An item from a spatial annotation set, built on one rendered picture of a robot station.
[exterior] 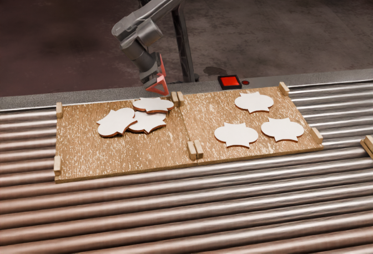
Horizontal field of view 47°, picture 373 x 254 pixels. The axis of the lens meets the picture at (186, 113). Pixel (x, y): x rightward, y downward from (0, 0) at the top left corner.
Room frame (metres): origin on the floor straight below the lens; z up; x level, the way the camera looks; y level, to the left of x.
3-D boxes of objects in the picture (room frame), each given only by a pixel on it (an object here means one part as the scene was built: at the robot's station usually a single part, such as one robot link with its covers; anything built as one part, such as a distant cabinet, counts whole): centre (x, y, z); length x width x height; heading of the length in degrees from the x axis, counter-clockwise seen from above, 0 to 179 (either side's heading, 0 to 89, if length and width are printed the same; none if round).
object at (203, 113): (1.14, -0.20, 0.93); 0.41 x 0.35 x 0.02; 104
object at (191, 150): (0.96, -0.02, 0.95); 0.06 x 0.02 x 0.03; 14
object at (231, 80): (1.38, -0.16, 0.92); 0.06 x 0.06 x 0.01; 13
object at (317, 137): (1.06, -0.42, 0.95); 0.06 x 0.02 x 0.03; 14
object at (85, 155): (1.04, 0.20, 0.93); 0.41 x 0.35 x 0.02; 104
